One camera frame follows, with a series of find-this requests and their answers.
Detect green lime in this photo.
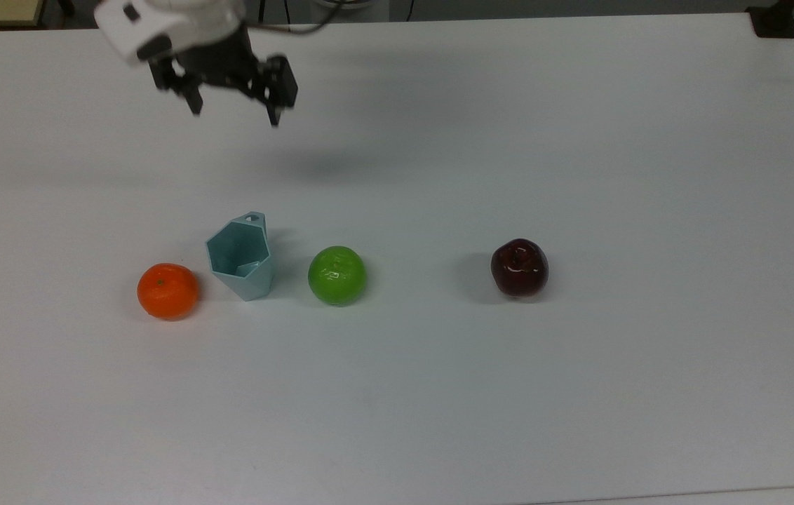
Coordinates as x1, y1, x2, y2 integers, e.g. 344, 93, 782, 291
307, 245, 368, 307

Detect black table clamp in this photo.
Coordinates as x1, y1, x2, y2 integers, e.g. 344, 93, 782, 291
746, 0, 794, 39

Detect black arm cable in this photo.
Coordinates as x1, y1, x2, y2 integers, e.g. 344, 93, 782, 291
246, 0, 363, 36

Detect light blue hexagonal mug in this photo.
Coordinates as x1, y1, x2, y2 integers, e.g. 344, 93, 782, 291
205, 210, 276, 302

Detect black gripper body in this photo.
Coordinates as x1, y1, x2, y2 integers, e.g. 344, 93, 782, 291
148, 29, 274, 93

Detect orange fruit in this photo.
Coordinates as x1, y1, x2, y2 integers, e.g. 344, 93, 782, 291
136, 262, 200, 321

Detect dark red apple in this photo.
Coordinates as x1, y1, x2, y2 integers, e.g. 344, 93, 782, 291
490, 238, 550, 299

